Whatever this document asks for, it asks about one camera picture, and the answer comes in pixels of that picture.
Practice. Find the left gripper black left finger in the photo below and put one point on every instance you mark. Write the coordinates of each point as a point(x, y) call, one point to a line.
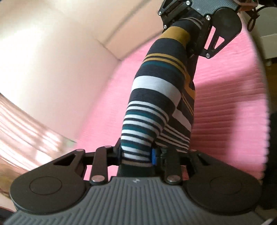
point(104, 157)

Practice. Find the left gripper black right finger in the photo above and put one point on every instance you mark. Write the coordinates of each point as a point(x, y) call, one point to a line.
point(174, 167)

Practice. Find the sheer window curtain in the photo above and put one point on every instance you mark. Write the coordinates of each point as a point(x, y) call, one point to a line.
point(26, 144)

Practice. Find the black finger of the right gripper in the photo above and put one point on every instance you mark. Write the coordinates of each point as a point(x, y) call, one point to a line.
point(212, 45)
point(172, 11)

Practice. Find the striped navy teal shirt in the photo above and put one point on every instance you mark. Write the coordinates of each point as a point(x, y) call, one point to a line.
point(160, 111)

